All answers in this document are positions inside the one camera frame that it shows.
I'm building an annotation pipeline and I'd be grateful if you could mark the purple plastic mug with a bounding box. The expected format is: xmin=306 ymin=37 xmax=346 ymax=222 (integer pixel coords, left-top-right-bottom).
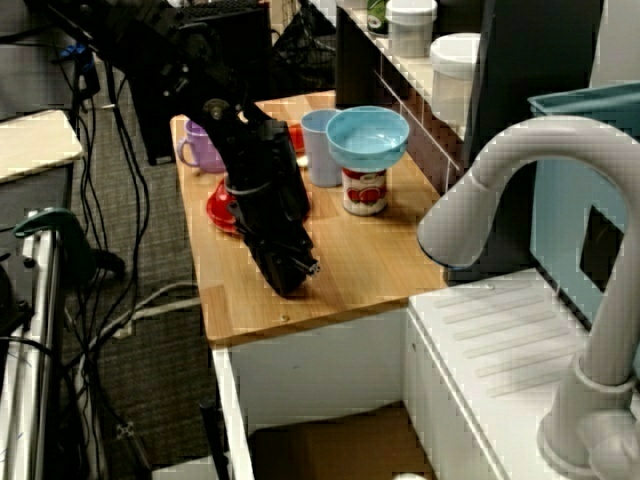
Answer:
xmin=176 ymin=119 xmax=227 ymax=175

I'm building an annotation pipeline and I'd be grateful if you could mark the white toy kitchen cabinet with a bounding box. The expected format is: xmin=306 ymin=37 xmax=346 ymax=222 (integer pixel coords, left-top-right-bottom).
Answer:
xmin=209 ymin=267 xmax=640 ymax=480

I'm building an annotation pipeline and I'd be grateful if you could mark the black mesh netting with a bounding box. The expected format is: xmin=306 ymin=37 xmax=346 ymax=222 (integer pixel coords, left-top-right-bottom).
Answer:
xmin=272 ymin=0 xmax=337 ymax=96

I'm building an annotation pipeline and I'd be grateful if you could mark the black hanging cable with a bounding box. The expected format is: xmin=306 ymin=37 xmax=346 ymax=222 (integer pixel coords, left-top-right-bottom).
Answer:
xmin=92 ymin=29 xmax=151 ymax=311

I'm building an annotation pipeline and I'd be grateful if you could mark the small white lidded jar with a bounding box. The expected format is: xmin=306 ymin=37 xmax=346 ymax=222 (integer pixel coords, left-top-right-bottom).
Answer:
xmin=384 ymin=0 xmax=439 ymax=59

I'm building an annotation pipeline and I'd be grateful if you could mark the large white lidded jar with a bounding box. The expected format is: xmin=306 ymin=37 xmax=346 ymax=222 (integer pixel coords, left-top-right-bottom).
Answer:
xmin=429 ymin=32 xmax=482 ymax=126

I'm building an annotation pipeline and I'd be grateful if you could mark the dark green clamp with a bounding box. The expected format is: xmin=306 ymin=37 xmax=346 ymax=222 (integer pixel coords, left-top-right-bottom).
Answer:
xmin=12 ymin=207 xmax=126 ymax=289

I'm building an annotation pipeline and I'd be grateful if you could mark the red plastic plate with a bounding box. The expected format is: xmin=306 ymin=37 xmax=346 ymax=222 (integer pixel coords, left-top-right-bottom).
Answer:
xmin=206 ymin=177 xmax=246 ymax=235

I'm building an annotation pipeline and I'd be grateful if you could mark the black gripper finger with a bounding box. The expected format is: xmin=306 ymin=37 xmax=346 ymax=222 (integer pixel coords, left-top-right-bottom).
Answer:
xmin=252 ymin=249 xmax=292 ymax=297
xmin=279 ymin=258 xmax=308 ymax=296

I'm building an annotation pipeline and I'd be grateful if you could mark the light blue plastic bowl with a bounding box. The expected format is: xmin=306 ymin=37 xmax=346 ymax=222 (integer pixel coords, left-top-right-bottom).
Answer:
xmin=325 ymin=104 xmax=411 ymax=169

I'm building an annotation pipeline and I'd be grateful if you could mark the dark grey upright panel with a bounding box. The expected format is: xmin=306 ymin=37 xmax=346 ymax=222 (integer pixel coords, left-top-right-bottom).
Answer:
xmin=462 ymin=0 xmax=604 ymax=281

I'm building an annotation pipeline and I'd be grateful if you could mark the dark tiled backsplash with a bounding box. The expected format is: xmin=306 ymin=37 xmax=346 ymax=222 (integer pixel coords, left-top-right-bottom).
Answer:
xmin=372 ymin=69 xmax=461 ymax=196

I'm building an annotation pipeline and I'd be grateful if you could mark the toy tomato can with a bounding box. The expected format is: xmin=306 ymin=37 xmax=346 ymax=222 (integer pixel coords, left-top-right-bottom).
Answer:
xmin=341 ymin=166 xmax=389 ymax=216

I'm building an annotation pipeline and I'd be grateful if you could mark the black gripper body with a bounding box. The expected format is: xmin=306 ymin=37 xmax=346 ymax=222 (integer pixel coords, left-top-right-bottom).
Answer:
xmin=228 ymin=187 xmax=321 ymax=277

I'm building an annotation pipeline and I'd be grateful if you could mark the blue cable connector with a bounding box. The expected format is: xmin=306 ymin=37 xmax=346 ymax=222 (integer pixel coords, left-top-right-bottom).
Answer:
xmin=52 ymin=32 xmax=96 ymax=74

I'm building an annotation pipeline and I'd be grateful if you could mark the toy hot dog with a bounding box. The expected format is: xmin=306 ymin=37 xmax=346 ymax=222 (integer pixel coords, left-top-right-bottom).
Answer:
xmin=288 ymin=123 xmax=310 ymax=167

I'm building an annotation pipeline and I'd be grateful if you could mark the pale blue plastic cup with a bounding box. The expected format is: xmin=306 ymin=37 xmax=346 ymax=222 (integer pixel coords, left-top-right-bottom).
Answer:
xmin=300 ymin=109 xmax=346 ymax=189

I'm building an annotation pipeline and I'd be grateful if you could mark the beige desk board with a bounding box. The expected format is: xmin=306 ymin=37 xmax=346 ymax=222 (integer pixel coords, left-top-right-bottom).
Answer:
xmin=0 ymin=109 xmax=84 ymax=184

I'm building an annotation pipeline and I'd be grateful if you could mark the black shelf side panel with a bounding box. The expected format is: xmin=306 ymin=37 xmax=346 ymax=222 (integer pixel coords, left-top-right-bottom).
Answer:
xmin=334 ymin=4 xmax=384 ymax=109

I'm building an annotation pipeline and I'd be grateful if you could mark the grey toy faucet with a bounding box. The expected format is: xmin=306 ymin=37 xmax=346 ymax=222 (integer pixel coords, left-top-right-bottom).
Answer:
xmin=416 ymin=115 xmax=640 ymax=476

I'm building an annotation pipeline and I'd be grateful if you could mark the beige kitchen shelf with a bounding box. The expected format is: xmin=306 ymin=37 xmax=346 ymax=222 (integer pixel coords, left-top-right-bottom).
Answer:
xmin=344 ymin=7 xmax=466 ymax=146

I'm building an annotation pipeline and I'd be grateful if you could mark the blue plastic bin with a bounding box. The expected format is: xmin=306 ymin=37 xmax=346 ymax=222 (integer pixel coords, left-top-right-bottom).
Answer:
xmin=527 ymin=82 xmax=640 ymax=326

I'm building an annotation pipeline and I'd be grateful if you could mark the aluminium frame rail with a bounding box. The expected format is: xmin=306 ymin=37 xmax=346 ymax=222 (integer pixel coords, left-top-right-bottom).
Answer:
xmin=0 ymin=209 xmax=66 ymax=480

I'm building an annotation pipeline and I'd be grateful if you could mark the grey power cable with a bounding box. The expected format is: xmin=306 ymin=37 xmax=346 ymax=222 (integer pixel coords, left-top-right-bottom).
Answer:
xmin=74 ymin=280 xmax=201 ymax=361

